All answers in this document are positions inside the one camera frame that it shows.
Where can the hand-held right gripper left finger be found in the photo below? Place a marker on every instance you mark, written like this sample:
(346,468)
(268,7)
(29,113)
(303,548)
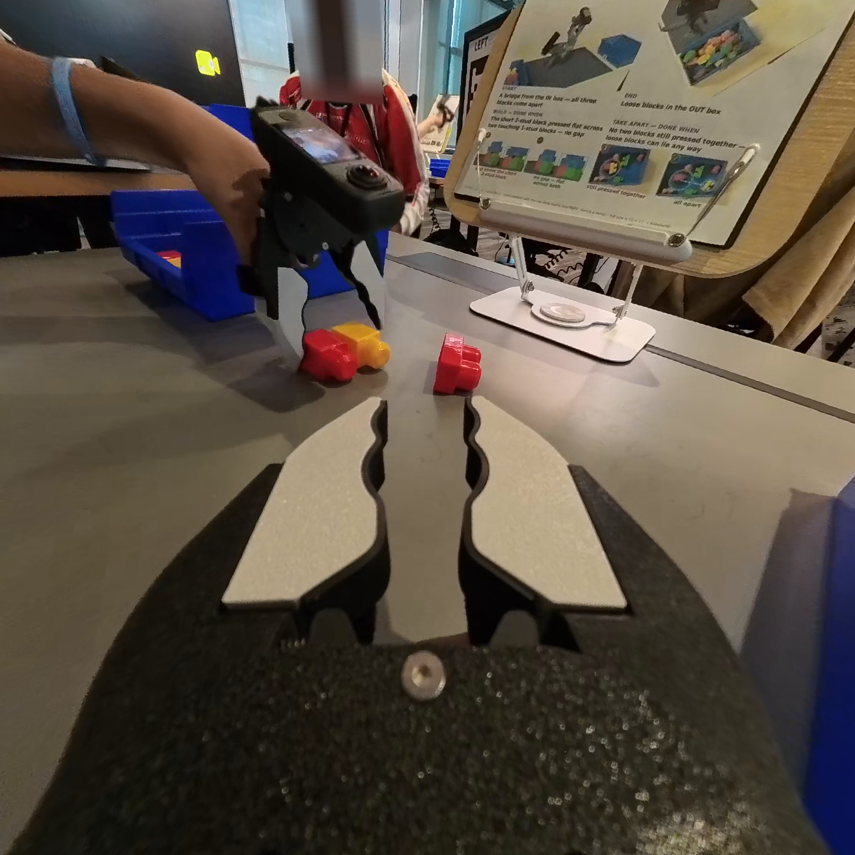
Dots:
(307,534)

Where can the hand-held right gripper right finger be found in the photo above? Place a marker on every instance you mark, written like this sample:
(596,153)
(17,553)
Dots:
(548,534)

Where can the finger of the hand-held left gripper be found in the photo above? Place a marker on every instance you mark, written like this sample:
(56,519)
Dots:
(377,267)
(290,300)

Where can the red one-stud block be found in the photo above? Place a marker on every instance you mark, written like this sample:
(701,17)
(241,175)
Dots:
(167,254)
(324,357)

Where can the blue plastic bin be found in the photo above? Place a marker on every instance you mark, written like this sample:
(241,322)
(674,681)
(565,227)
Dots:
(835,701)
(200,280)

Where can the red two-stud block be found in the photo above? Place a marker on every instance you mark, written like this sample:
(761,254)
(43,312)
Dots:
(454,371)

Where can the person's left forearm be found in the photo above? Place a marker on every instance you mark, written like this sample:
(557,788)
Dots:
(133,113)

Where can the person's left hand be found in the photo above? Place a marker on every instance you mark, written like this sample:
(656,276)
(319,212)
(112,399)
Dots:
(234,180)

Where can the black framed marker sign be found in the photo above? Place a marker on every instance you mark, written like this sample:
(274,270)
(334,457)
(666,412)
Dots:
(475,80)

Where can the dark display screen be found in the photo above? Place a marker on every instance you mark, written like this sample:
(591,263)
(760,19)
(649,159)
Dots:
(133,40)

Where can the blue wristband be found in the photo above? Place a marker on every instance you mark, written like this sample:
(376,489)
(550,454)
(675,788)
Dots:
(70,107)

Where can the printed instruction sheet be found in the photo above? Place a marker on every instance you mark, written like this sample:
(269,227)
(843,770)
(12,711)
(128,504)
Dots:
(668,100)

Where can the beige cloth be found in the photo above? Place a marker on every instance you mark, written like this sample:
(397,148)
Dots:
(801,300)

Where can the white instruction sheet stand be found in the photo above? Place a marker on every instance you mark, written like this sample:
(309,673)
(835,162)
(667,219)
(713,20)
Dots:
(801,200)

